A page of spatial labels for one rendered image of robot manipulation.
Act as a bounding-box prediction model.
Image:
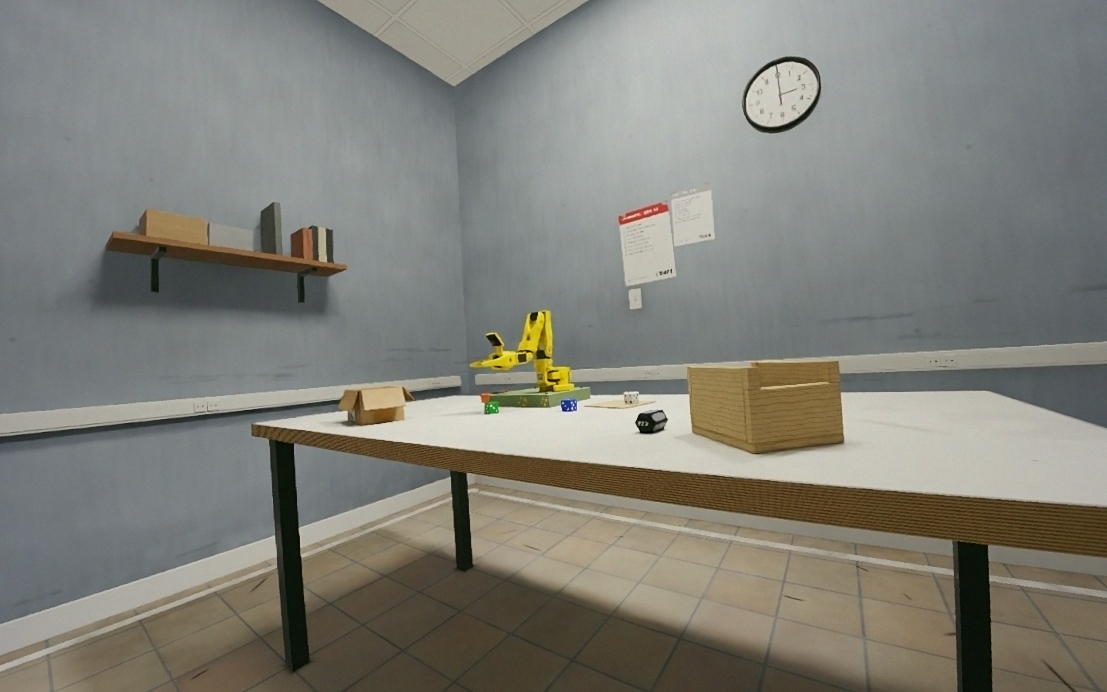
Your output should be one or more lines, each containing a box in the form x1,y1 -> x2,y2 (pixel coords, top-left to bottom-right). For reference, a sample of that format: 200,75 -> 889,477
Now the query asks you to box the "orange digital multimeter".
480,391 -> 513,403

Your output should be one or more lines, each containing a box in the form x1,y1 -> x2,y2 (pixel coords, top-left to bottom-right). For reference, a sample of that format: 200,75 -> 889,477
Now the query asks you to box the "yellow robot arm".
510,311 -> 575,392

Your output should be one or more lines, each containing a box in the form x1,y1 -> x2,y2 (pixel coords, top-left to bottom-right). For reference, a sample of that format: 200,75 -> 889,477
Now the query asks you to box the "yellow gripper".
470,333 -> 516,370

